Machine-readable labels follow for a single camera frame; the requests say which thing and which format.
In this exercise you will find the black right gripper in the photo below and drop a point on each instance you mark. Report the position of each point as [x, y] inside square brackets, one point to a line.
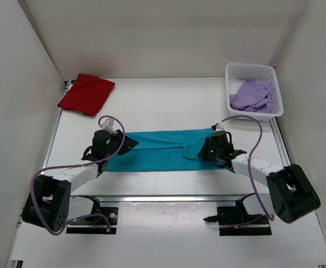
[203, 155]

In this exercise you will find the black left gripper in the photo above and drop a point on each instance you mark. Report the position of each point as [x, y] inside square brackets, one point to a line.
[128, 144]

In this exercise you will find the teal t shirt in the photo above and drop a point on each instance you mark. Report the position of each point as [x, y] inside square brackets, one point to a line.
[160, 151]

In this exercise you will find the red t shirt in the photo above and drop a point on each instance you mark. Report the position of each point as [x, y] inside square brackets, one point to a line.
[87, 95]

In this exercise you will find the purple t shirt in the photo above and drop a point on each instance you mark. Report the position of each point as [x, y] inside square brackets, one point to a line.
[256, 96]

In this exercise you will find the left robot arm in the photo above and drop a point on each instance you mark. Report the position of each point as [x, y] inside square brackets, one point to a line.
[50, 205]

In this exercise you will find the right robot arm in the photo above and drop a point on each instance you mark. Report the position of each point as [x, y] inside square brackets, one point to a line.
[239, 162]

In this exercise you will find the white plastic basket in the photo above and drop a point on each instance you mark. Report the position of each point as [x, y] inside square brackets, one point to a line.
[237, 73]

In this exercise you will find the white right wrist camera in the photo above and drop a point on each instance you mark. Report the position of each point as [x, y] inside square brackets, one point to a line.
[217, 127]

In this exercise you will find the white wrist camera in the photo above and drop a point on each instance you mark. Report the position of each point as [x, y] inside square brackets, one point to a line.
[107, 124]
[217, 127]

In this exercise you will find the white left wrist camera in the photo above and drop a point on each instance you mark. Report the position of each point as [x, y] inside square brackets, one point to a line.
[107, 124]

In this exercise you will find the aluminium table edge rail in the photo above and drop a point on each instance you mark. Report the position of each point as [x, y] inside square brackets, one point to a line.
[169, 198]

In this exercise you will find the right side aluminium rail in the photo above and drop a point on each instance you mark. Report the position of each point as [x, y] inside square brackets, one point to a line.
[280, 139]

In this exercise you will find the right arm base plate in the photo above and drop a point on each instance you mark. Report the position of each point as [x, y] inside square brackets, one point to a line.
[235, 221]

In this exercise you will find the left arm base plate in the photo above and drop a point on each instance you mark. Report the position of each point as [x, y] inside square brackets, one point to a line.
[96, 225]

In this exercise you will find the left side aluminium rail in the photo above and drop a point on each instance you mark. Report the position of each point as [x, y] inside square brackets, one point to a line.
[32, 137]

